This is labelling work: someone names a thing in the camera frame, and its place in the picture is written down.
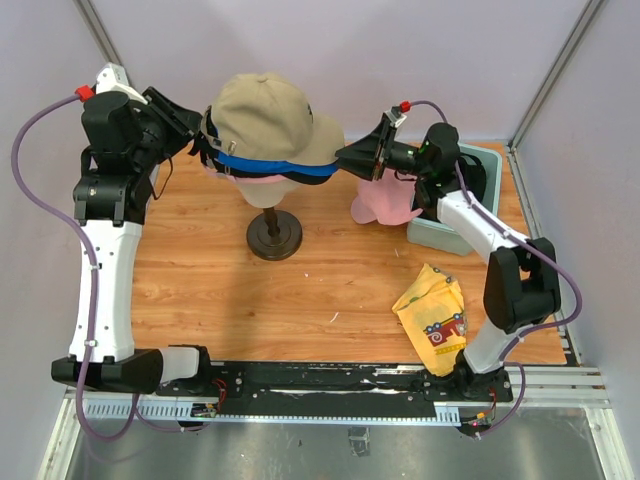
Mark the blue cap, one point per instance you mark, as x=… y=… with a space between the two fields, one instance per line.
x=244 y=167

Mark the white cable duct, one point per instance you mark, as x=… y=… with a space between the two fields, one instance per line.
x=199 y=412

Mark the yellow printed cloth hat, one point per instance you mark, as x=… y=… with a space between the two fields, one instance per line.
x=432 y=314

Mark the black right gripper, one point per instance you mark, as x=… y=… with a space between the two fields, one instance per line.
x=360 y=158

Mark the light teal plastic bin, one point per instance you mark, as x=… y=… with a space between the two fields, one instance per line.
x=461 y=229

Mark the black cap in bin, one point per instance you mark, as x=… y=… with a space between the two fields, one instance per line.
x=471 y=175

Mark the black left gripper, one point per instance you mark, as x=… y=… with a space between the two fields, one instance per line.
x=181 y=123

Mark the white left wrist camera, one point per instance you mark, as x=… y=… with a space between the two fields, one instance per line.
x=111 y=78

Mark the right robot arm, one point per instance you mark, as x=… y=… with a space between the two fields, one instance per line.
x=522 y=288

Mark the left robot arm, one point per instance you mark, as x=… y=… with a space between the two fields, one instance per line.
x=129 y=138

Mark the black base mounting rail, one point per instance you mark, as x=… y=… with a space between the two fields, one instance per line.
x=331 y=387

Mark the cream mannequin head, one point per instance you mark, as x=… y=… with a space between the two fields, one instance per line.
x=267 y=196

